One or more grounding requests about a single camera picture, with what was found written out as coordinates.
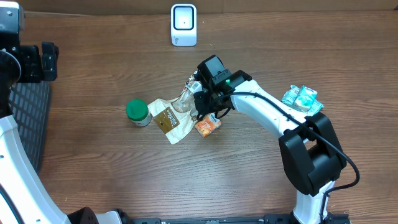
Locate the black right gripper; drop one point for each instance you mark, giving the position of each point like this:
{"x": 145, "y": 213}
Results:
{"x": 205, "y": 109}

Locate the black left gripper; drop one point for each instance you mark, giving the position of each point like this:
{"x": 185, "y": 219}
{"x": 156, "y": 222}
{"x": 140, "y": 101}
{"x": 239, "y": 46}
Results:
{"x": 36, "y": 65}

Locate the orange Kleenex tissue pack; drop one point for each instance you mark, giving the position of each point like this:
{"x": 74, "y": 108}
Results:
{"x": 208, "y": 125}

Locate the dried mushroom pouch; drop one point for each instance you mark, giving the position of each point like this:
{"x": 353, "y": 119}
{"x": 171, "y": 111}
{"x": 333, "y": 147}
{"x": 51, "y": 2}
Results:
{"x": 177, "y": 117}

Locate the green lid jar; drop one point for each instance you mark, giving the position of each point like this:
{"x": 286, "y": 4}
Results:
{"x": 138, "y": 112}

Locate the teal wet wipes pack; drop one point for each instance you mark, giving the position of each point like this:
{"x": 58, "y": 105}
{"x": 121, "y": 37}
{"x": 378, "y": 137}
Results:
{"x": 290, "y": 96}

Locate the green Kleenex tissue pack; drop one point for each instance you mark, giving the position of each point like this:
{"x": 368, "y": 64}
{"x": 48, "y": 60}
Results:
{"x": 305, "y": 98}

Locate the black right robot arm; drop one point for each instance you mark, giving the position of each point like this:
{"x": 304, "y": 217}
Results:
{"x": 310, "y": 150}

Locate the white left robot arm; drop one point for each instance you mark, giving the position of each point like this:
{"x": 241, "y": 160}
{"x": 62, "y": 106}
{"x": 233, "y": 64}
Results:
{"x": 23, "y": 196}

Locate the white barcode scanner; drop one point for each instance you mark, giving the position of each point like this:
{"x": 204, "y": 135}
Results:
{"x": 183, "y": 25}

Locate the dark plastic mesh basket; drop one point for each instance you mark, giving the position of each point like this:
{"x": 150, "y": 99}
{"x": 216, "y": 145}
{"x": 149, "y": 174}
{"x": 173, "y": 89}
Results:
{"x": 30, "y": 104}

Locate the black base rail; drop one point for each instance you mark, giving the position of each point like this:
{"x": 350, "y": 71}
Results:
{"x": 217, "y": 221}

